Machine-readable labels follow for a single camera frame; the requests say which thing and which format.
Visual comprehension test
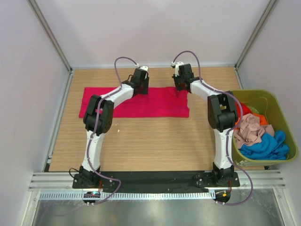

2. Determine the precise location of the right aluminium corner post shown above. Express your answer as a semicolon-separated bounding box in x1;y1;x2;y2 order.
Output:
234;0;279;71

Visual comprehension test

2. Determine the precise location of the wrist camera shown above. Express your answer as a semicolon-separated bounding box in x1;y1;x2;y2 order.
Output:
171;62;194;80
129;66;149;83

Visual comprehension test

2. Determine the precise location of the magenta red t shirt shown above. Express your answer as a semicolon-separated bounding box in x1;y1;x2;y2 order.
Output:
78;86;190;119

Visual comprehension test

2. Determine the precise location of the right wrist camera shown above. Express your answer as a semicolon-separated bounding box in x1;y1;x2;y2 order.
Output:
171;62;194;80

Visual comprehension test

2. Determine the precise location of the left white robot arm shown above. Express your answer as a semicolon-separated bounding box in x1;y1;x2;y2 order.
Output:
72;74;149;188

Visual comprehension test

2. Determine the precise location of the red t shirt in bin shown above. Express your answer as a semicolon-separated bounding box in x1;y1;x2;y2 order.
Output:
235;102;252;117

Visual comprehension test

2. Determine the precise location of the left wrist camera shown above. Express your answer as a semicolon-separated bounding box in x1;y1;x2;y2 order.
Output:
129;66;149;83

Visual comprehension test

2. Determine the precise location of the aluminium corner post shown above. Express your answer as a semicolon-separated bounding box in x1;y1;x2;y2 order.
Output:
27;0;72;73
234;0;279;71

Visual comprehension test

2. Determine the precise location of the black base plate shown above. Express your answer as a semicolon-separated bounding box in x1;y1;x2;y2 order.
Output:
72;171;240;189

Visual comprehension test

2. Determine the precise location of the blue t shirt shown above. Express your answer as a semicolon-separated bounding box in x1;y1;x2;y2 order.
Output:
239;130;290;160

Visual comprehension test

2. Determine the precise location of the white slotted cable duct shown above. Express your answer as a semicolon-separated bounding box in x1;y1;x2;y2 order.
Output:
40;190;215;201

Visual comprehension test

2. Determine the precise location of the orange t shirt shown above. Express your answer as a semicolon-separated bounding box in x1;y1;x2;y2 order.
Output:
236;113;268;129

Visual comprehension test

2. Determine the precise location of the aluminium frame rail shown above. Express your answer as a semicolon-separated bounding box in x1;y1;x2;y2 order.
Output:
28;169;285;191

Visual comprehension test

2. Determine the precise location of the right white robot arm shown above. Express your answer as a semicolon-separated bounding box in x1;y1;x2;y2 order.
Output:
172;74;238;186

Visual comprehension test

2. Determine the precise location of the beige pink t shirt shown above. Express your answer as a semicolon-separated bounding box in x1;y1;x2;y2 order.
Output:
233;124;275;149

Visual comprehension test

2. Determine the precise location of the olive green plastic bin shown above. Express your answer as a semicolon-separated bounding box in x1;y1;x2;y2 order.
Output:
232;89;298;166

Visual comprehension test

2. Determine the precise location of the left aluminium corner post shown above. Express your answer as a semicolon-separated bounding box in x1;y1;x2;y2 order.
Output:
27;0;72;73

